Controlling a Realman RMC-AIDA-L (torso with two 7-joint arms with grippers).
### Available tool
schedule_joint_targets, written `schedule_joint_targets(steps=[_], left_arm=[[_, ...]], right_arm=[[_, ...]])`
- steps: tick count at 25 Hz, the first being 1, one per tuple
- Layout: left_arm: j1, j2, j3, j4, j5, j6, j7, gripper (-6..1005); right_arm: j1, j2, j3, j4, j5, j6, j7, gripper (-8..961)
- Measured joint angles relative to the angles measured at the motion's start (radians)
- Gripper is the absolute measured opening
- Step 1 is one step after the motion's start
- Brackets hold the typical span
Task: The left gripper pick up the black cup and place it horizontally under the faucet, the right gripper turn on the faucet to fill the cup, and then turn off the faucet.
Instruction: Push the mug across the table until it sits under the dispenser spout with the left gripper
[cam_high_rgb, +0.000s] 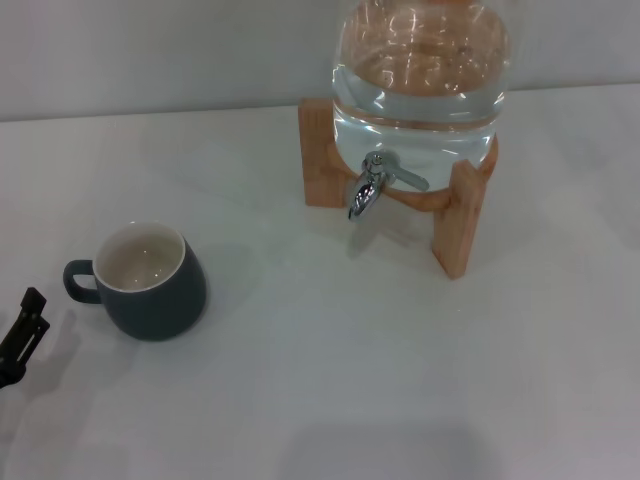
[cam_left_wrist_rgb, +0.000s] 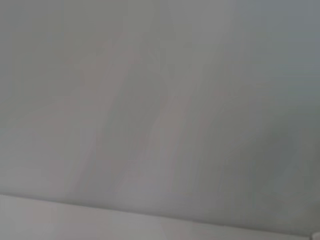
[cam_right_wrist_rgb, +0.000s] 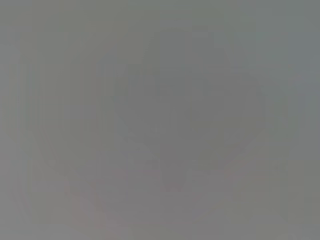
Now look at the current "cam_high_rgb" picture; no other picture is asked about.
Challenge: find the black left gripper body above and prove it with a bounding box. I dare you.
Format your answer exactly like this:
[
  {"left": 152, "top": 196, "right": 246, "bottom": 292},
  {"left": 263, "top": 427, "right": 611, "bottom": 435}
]
[{"left": 0, "top": 357, "right": 24, "bottom": 389}]

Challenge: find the wooden jar stand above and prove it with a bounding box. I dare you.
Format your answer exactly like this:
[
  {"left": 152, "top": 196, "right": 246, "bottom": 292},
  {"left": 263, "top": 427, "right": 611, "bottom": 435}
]
[{"left": 298, "top": 97, "right": 500, "bottom": 281}]

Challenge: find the dark grey ceramic cup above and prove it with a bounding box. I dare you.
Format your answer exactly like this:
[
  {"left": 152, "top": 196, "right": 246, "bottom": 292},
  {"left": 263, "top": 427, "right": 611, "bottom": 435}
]
[{"left": 62, "top": 221, "right": 208, "bottom": 343}]

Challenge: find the chrome faucet tap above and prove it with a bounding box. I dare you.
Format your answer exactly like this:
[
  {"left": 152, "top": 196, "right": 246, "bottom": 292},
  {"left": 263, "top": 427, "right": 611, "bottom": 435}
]
[{"left": 347, "top": 151, "right": 431, "bottom": 223}]

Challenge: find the clear glass water jar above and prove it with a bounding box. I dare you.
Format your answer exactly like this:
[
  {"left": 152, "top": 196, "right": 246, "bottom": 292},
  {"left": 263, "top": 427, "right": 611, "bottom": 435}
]
[{"left": 329, "top": 0, "right": 512, "bottom": 194}]

